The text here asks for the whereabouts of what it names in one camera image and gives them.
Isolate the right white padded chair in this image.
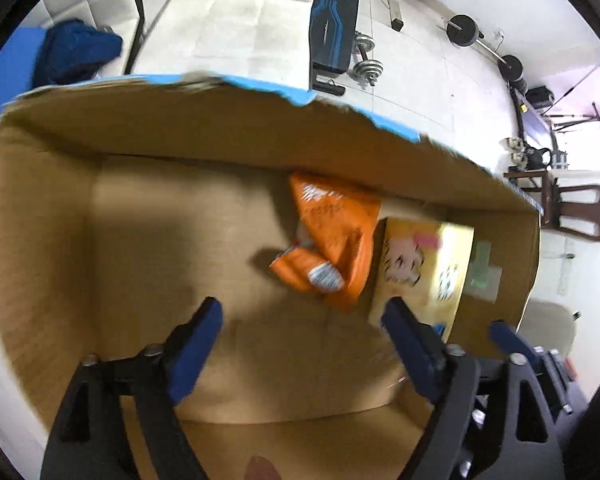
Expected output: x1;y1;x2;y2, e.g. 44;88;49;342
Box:
133;0;313;89

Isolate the dark blue cloth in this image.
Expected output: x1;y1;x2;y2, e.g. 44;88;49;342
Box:
31;18;123;89

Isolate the left white padded chair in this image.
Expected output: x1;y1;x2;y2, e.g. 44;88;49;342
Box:
20;0;140;77

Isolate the open cardboard box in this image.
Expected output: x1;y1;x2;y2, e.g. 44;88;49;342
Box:
0;79;540;479

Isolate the black blue weight bench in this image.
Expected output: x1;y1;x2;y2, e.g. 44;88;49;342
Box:
309;0;358;96

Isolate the small dumbbell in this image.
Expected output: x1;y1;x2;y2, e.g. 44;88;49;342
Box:
351;32;384;87

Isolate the floor barbell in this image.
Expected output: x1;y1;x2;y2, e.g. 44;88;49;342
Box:
445;14;524;84

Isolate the blue foam mat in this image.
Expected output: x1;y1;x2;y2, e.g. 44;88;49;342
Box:
0;27;46;113

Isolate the white padded chair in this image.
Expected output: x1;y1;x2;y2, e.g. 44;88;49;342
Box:
20;0;140;77
133;0;313;89

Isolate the orange snack packet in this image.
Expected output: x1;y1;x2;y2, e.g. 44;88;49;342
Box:
270;172;381;313

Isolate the black speaker box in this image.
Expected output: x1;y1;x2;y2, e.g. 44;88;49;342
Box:
526;86;555;110

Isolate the dark wooden chair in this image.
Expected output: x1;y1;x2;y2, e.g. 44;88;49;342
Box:
503;169;600;243

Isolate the grey plastic chair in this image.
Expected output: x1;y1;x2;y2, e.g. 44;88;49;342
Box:
518;298;577;358

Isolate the yellow tissue pack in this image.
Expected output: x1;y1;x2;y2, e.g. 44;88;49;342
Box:
367;217;474;340

